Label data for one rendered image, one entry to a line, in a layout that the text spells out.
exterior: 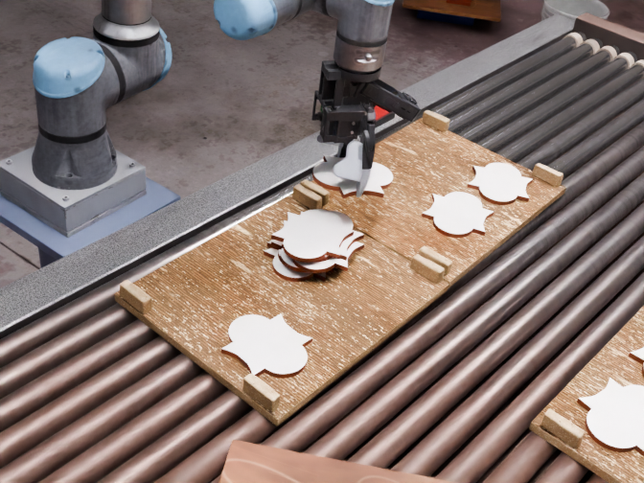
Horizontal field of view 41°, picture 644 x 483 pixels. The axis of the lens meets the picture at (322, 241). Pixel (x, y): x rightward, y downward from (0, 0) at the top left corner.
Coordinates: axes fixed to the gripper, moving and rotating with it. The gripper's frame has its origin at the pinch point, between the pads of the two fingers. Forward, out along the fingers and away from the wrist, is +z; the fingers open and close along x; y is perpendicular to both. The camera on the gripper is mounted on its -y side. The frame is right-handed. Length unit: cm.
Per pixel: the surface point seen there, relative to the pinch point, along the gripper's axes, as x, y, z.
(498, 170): -14.3, -36.1, 10.9
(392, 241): 2.9, -8.0, 12.6
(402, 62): -240, -114, 103
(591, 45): -70, -89, 12
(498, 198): -5.2, -31.9, 11.1
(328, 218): 1.9, 4.0, 7.1
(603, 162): -18, -62, 13
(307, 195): -9.2, 4.4, 10.4
